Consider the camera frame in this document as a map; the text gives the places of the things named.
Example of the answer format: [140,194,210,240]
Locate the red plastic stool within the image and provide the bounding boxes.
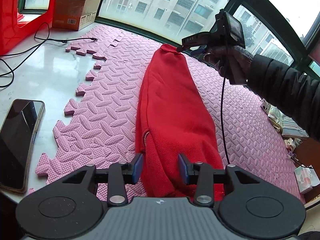
[1,0,55,55]

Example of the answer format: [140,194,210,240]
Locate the pink foam puzzle mat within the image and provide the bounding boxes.
[35,27,300,197]

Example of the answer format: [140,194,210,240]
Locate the white tissue pack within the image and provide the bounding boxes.
[294,166,312,194]

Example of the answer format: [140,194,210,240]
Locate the brown cardboard box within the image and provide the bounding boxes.
[52,0,101,31]

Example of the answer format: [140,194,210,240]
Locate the outdoor air conditioner unit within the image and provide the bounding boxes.
[261,42,293,66]

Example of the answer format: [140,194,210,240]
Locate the red sweatpants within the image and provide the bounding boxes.
[135,44,223,198]

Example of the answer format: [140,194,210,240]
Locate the floral folded cloth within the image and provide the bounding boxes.
[267,105,283,133]

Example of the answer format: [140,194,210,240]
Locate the right gloved hand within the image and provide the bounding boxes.
[203,46,253,85]

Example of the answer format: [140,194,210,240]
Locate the right black sleeve forearm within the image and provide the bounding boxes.
[247,55,319,141]

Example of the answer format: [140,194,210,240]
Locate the black smartphone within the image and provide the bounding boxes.
[1,99,45,193]

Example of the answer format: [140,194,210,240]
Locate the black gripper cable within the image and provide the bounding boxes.
[220,15,231,165]

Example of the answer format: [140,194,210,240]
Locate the polka dot white cloth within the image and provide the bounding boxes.
[260,99,271,114]

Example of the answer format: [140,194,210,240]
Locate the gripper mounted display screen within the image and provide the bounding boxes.
[223,12,246,49]

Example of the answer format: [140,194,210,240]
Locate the cream crumpled cloth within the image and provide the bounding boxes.
[284,138,302,152]

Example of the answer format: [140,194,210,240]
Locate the striped folded cloth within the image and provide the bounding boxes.
[281,116,309,140]

